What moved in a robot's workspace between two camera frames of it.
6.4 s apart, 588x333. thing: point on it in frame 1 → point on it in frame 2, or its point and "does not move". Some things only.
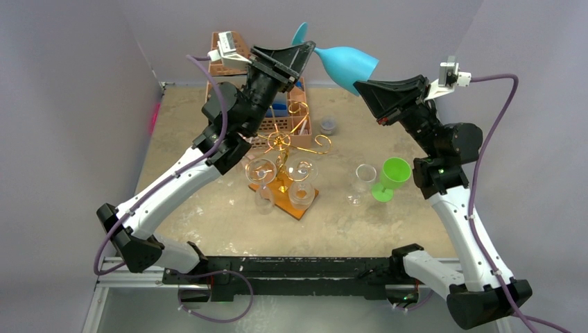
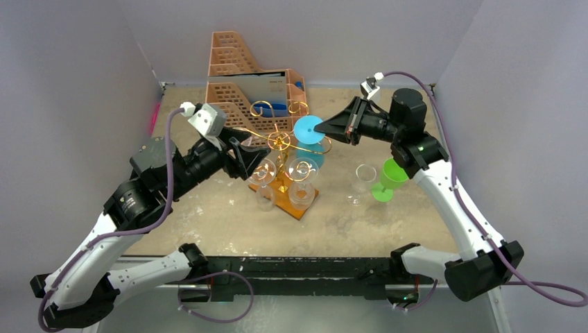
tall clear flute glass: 262,171 does not move
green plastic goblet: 395,171 does not move
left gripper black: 292,60 → 239,164
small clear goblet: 365,175 does not move
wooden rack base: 254,187 does not move
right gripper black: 401,106 → 356,122
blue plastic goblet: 347,65 → 310,146
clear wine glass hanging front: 301,193 does not move
